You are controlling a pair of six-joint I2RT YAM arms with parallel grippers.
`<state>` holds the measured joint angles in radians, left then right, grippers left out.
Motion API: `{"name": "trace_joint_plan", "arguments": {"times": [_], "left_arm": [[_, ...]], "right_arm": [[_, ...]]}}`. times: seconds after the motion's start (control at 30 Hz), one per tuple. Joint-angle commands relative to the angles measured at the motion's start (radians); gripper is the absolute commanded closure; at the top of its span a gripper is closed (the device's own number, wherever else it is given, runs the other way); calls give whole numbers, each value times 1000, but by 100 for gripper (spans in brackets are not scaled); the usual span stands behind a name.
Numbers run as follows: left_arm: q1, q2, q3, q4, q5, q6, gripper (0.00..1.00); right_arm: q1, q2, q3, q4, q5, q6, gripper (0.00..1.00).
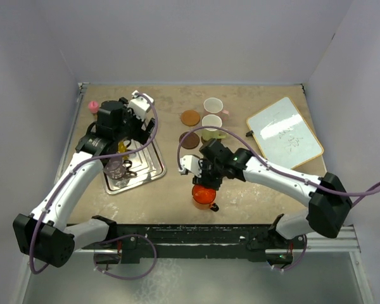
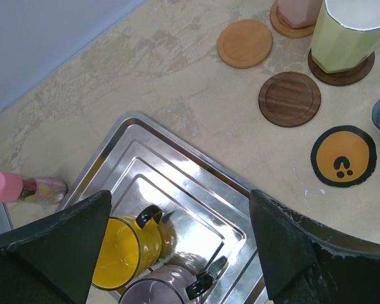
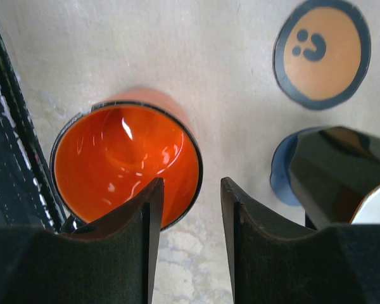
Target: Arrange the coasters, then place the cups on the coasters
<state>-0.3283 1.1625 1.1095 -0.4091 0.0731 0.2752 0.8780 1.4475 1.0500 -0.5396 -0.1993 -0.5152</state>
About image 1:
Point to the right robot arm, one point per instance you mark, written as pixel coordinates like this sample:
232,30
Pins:
326,205

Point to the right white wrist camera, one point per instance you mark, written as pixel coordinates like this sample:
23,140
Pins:
189,164

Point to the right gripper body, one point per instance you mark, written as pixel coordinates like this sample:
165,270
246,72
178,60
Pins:
211,175

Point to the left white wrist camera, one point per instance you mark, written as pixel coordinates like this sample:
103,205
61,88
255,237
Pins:
140,104

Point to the white board wooden frame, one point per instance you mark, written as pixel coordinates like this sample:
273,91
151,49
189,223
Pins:
283,135

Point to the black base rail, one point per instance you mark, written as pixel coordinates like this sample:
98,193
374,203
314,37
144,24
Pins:
251,242

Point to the aluminium frame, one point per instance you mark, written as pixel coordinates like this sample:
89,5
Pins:
121,129

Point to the yellow mug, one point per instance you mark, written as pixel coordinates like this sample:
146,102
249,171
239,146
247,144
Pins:
122,147

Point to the pink mug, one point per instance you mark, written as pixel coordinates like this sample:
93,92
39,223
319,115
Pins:
214,106

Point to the orange mug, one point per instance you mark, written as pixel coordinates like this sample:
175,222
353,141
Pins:
204,198

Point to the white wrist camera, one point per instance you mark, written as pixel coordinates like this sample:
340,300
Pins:
189,164
140,104

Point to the light wood coaster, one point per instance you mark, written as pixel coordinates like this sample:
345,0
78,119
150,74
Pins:
190,118

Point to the dark wood coaster top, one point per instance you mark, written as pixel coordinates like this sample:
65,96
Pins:
190,142

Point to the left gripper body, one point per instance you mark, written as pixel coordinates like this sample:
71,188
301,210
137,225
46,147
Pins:
132,125

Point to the pink cap bottle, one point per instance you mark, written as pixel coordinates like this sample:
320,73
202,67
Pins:
93,107

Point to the green mug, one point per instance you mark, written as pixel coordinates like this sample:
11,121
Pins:
212,124

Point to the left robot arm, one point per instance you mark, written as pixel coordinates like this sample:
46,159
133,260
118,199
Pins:
43,235

